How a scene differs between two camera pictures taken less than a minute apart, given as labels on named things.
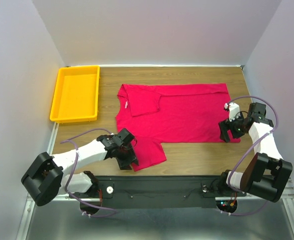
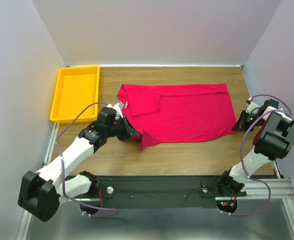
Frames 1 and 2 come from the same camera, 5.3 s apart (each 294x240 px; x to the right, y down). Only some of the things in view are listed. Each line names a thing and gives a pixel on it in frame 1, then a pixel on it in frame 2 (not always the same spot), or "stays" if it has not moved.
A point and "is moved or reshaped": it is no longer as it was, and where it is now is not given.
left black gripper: (131, 158) → (129, 131)
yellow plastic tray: (76, 94) stays
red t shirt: (148, 114) is moved or reshaped
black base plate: (159, 192) stays
